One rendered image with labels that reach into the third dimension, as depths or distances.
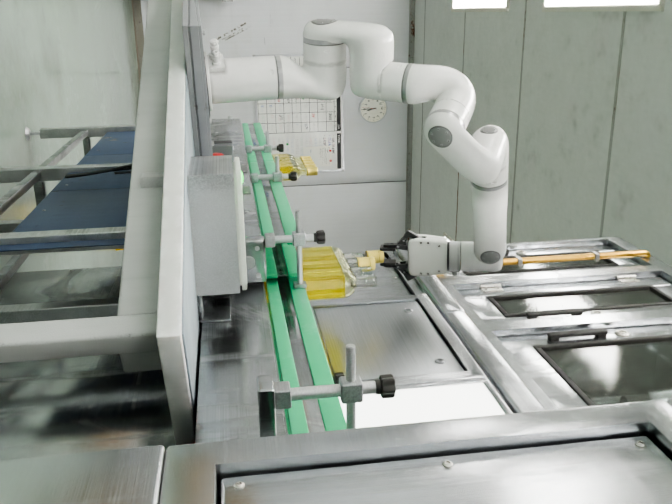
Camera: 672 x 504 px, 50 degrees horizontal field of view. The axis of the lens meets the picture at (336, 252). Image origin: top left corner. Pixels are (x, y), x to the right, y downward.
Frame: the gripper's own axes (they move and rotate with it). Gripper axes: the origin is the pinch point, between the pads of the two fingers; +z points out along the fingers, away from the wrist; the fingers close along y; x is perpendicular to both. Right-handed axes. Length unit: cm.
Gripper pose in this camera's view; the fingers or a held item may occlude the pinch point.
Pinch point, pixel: (388, 255)
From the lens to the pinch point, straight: 185.8
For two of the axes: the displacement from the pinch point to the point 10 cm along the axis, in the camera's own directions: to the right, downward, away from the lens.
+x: -1.6, 3.5, -9.2
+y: -0.5, -9.4, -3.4
